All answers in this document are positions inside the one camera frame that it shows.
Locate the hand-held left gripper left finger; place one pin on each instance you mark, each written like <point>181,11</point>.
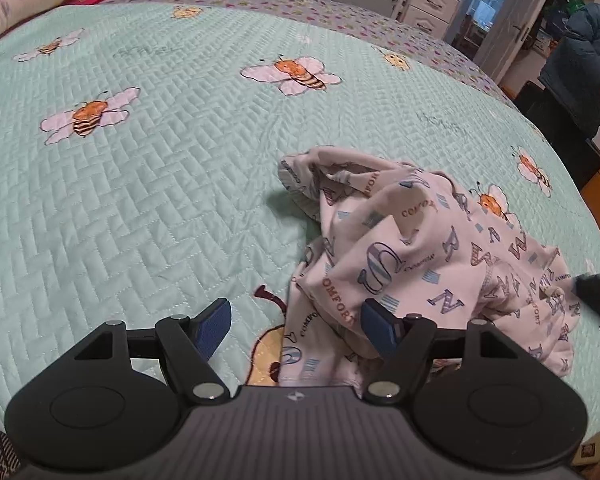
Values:
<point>214,327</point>

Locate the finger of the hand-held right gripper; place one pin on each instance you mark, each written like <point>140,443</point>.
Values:
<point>597,295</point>

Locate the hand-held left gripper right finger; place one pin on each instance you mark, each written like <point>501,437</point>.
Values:
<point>379,327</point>

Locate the white letter-print pants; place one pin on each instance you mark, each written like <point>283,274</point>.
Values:
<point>405,240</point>

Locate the green bee-print quilt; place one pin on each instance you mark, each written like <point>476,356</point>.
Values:
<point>155,185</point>

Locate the blue padded jacket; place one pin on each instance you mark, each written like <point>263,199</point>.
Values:
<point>585,60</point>

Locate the white door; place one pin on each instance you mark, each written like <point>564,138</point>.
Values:
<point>527,25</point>

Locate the green bag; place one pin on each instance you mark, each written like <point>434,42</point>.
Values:
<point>572,5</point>

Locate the white drawer cabinet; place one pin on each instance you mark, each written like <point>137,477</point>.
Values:
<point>430,5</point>

